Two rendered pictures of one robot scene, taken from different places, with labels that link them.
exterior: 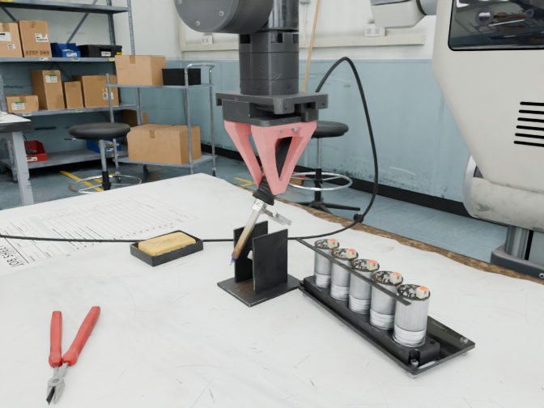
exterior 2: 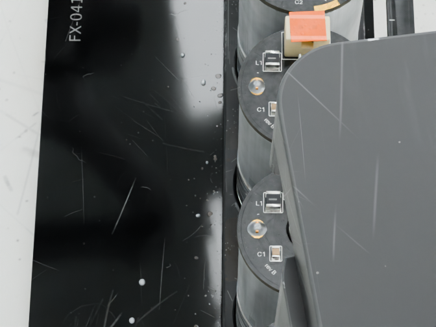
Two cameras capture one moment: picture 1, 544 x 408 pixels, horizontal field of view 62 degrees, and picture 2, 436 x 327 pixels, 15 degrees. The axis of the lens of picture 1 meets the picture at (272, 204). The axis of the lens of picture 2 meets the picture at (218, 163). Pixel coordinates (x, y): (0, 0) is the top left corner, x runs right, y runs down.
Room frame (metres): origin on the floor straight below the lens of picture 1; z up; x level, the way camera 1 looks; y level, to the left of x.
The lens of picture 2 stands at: (0.50, -0.02, 1.07)
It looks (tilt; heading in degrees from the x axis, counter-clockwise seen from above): 64 degrees down; 211
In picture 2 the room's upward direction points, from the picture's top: straight up
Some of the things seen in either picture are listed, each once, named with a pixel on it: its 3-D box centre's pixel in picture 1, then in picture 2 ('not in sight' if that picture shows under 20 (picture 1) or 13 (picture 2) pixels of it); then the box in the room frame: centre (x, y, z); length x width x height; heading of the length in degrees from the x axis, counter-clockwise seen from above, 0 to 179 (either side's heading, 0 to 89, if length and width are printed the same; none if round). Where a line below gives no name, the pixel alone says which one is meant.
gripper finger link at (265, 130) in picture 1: (269, 146); not in sight; (0.46, 0.00, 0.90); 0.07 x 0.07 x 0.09; 39
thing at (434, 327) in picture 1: (376, 316); (208, 213); (0.37, -0.10, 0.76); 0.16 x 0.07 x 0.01; 30
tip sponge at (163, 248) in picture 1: (167, 246); not in sight; (0.54, 0.13, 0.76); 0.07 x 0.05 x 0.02; 135
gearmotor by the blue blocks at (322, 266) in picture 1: (325, 266); not in sight; (0.41, -0.05, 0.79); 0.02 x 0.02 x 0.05
